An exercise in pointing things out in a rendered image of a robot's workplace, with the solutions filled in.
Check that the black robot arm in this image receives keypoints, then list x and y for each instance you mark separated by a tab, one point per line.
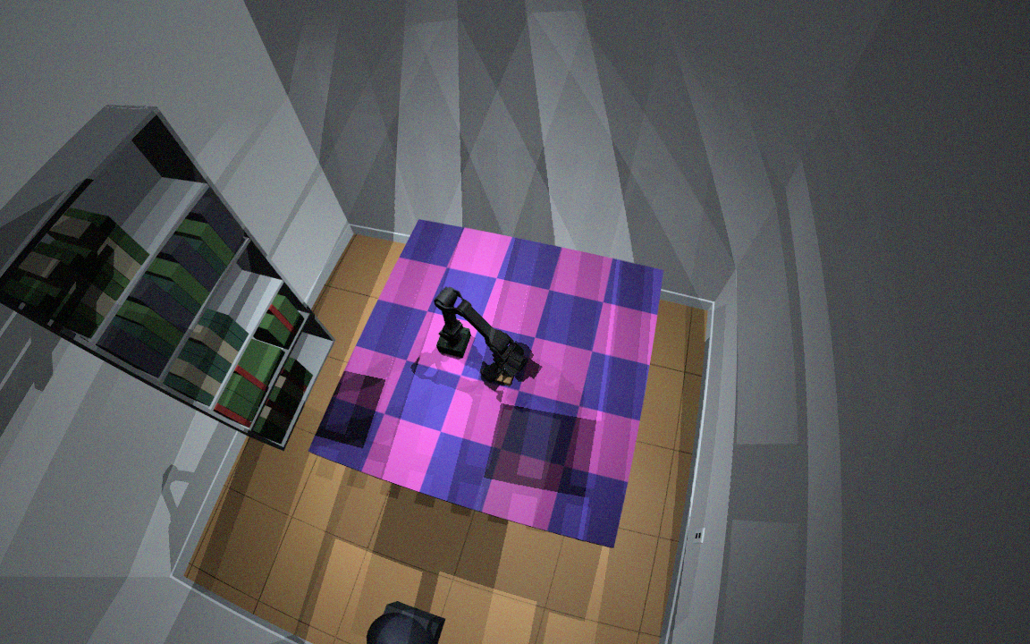
496	340

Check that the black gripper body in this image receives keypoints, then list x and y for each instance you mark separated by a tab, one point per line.
490	374

